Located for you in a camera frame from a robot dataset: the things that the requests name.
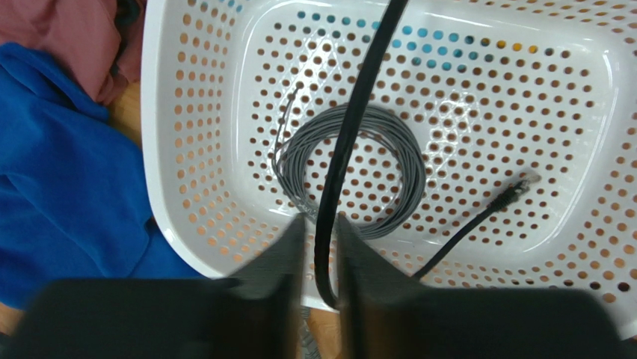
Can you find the blue cloth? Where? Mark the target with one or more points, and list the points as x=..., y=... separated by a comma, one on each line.
x=74, y=199

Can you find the pink cloth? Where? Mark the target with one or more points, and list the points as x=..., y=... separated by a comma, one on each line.
x=98, y=44

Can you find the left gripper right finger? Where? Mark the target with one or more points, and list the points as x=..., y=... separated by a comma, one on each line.
x=375, y=300

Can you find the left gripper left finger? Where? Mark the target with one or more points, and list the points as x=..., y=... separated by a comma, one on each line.
x=263, y=314

